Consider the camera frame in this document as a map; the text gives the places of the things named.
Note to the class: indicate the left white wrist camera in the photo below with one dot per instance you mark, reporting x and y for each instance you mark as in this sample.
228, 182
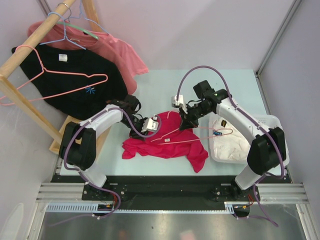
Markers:
151, 124

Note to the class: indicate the blue wire hanger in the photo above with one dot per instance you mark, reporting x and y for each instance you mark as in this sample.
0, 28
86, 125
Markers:
65, 37
84, 13

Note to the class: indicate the blue wire hanger front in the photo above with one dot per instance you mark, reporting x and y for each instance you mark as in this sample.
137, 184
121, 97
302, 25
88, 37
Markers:
65, 37

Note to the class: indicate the pink wire hanger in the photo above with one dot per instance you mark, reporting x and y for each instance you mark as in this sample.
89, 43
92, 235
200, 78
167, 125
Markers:
73, 61
169, 132

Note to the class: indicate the aluminium corner post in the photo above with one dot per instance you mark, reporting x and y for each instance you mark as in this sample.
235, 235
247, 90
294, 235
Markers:
294, 7

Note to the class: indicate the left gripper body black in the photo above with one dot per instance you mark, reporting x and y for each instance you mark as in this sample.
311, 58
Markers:
138, 124

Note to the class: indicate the magenta t shirt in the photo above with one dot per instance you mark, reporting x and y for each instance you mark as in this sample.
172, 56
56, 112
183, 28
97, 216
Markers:
194, 152

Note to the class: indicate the salmon pink t shirt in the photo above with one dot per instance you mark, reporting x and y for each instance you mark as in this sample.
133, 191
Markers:
107, 46

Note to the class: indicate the blue wire hanger rear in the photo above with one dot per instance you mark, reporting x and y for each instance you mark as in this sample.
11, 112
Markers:
84, 13

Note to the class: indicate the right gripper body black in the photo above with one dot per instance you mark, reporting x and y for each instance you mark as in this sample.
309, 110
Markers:
193, 113

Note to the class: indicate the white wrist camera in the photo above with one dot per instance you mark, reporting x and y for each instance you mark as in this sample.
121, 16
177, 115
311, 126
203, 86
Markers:
178, 101
151, 124

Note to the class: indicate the black t shirt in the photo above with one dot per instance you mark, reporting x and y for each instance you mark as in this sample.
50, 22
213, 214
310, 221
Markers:
115, 89

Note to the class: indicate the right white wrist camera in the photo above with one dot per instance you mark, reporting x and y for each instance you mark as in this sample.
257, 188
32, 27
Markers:
178, 101

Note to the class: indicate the wooden clothes rack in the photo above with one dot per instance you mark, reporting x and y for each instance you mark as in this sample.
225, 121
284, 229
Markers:
20, 55

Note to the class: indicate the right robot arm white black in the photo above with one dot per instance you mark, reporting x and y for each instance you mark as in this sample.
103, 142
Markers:
267, 144

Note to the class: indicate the green plastic hanger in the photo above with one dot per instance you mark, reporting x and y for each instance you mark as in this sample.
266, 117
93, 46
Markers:
80, 29

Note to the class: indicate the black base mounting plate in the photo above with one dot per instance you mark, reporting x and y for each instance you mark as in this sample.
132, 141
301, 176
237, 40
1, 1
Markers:
169, 194

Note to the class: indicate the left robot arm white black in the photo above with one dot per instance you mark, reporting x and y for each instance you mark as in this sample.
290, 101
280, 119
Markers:
78, 147

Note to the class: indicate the white t shirt in basket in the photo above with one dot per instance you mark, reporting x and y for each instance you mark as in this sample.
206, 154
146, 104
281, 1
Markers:
227, 144

